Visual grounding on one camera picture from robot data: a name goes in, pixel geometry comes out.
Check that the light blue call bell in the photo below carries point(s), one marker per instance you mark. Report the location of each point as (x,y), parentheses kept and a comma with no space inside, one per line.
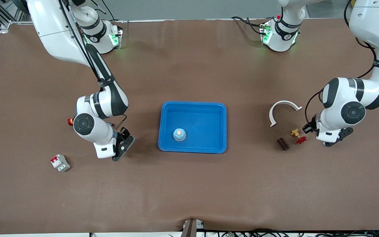
(179,134)

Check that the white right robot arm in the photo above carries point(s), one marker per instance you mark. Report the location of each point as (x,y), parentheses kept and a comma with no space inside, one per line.
(58,29)

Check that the metal table edge bracket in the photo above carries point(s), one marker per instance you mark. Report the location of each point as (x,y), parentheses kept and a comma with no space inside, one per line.
(191,228)

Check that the blue plastic tray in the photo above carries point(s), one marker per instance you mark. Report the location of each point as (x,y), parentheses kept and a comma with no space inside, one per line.
(196,118)

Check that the large dark brown capacitor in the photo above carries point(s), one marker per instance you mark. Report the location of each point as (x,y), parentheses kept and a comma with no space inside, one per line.
(282,144)

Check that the orange emergency stop button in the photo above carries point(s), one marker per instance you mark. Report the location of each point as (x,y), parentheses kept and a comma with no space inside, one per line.
(70,121)

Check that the brown table cover mat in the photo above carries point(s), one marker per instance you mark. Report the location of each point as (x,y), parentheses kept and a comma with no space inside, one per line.
(189,184)

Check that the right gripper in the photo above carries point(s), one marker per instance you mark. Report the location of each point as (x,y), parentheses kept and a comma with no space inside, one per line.
(119,137)

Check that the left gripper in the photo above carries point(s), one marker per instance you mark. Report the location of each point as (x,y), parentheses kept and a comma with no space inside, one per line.
(311,126)

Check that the red white circuit breaker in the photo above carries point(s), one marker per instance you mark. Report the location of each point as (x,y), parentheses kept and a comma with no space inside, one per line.
(60,163)

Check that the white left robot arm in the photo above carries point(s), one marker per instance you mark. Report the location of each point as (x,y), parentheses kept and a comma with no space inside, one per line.
(373,26)

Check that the white curved pipe clamp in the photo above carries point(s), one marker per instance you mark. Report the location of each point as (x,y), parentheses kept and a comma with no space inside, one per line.
(285,102)

